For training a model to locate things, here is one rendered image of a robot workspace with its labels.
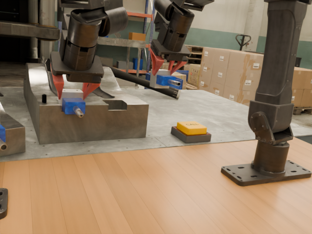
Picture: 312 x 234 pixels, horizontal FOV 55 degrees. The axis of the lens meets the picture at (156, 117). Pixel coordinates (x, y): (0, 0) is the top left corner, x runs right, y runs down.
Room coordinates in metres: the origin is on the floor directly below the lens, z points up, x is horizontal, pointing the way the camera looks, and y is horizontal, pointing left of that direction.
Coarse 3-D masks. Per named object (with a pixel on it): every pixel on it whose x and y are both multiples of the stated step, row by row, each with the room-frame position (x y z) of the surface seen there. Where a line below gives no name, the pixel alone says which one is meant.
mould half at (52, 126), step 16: (32, 64) 0.91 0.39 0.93; (32, 80) 0.83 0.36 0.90; (64, 80) 0.88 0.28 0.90; (112, 80) 0.95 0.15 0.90; (32, 96) 0.75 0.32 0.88; (48, 96) 0.70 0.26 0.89; (96, 96) 0.77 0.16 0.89; (128, 96) 0.82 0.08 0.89; (32, 112) 0.75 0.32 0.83; (48, 112) 0.62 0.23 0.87; (96, 112) 0.67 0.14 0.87; (112, 112) 0.69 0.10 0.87; (128, 112) 0.71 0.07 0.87; (144, 112) 0.73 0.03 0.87; (48, 128) 0.62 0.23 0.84; (64, 128) 0.64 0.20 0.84; (80, 128) 0.66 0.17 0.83; (96, 128) 0.67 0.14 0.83; (112, 128) 0.69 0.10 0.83; (128, 128) 0.71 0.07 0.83; (144, 128) 0.73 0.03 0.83
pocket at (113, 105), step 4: (104, 100) 0.73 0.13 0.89; (108, 100) 0.73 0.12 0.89; (112, 100) 0.74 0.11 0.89; (116, 100) 0.74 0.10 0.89; (120, 100) 0.75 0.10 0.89; (112, 104) 0.74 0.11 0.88; (116, 104) 0.74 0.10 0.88; (120, 104) 0.75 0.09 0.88; (124, 104) 0.73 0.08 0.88; (112, 108) 0.74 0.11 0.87; (116, 108) 0.74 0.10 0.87; (120, 108) 0.75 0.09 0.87; (124, 108) 0.73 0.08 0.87
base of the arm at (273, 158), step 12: (264, 144) 0.58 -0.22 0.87; (276, 144) 0.57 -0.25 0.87; (288, 144) 0.59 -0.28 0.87; (264, 156) 0.57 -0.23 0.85; (276, 156) 0.57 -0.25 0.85; (228, 168) 0.58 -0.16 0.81; (240, 168) 0.59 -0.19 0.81; (252, 168) 0.59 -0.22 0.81; (264, 168) 0.57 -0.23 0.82; (276, 168) 0.57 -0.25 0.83; (288, 168) 0.62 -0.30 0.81; (300, 168) 0.62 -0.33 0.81; (240, 180) 0.53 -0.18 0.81; (252, 180) 0.54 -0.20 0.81; (264, 180) 0.55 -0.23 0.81; (276, 180) 0.56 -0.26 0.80
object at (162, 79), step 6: (162, 72) 0.90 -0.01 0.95; (168, 72) 0.91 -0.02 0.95; (150, 78) 0.92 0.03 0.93; (156, 78) 0.89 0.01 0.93; (162, 78) 0.86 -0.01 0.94; (168, 78) 0.87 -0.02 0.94; (174, 78) 0.87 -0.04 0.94; (150, 84) 0.91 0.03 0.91; (156, 84) 0.89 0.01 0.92; (162, 84) 0.86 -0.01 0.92; (168, 84) 0.87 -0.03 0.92; (174, 84) 0.83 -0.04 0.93; (180, 84) 0.82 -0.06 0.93
